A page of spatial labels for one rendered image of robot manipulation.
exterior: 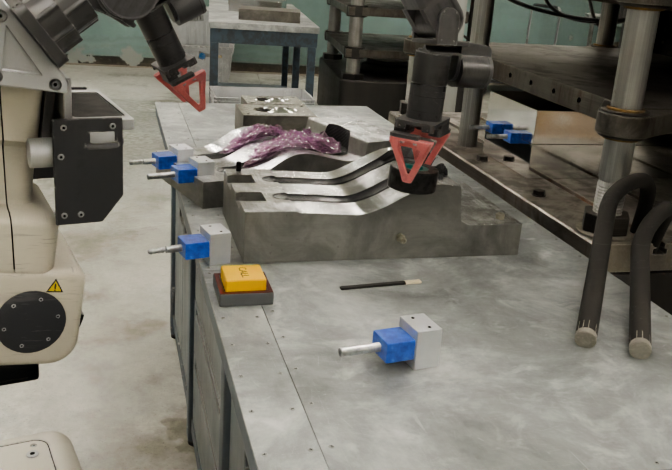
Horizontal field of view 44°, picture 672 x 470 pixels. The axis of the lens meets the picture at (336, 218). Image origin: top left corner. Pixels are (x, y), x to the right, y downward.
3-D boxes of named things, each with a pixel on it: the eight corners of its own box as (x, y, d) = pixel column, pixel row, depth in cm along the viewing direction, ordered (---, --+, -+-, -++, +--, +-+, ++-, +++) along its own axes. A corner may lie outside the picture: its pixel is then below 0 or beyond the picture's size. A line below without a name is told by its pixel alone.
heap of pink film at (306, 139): (249, 171, 169) (251, 133, 166) (213, 150, 183) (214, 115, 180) (355, 161, 182) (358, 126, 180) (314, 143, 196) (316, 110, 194)
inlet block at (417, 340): (346, 381, 102) (349, 341, 100) (330, 362, 106) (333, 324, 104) (438, 366, 107) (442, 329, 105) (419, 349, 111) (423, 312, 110)
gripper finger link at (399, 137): (435, 181, 134) (444, 124, 132) (423, 190, 128) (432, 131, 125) (396, 172, 137) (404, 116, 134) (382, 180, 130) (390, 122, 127)
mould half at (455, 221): (243, 263, 136) (245, 185, 132) (222, 213, 160) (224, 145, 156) (517, 255, 149) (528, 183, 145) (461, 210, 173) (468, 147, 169)
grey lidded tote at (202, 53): (167, 79, 770) (167, 44, 759) (172, 73, 810) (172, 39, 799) (232, 83, 775) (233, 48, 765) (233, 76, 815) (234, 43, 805)
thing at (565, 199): (591, 273, 164) (597, 239, 162) (387, 128, 283) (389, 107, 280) (919, 260, 186) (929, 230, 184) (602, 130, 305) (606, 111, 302)
